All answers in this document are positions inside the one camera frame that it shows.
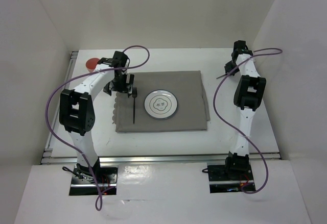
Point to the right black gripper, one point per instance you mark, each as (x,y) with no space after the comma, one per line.
(227,68)

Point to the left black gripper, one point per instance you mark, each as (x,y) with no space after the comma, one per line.
(125,88)

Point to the dark metal fork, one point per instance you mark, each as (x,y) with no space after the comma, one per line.
(134,95)

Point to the red plastic cup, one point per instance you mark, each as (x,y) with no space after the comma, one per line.
(91,64)

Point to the white patterned plate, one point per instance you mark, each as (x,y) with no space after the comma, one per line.
(160,104)

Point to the grey cloth placemat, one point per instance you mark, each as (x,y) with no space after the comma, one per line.
(192,113)

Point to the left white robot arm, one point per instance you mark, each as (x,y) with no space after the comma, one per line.
(76,111)

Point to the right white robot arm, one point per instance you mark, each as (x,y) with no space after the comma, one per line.
(247,98)

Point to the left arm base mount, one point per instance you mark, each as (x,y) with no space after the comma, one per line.
(83,184)

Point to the aluminium front rail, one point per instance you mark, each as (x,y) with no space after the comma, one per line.
(111,161)

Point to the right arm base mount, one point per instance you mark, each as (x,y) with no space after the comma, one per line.
(221,182)

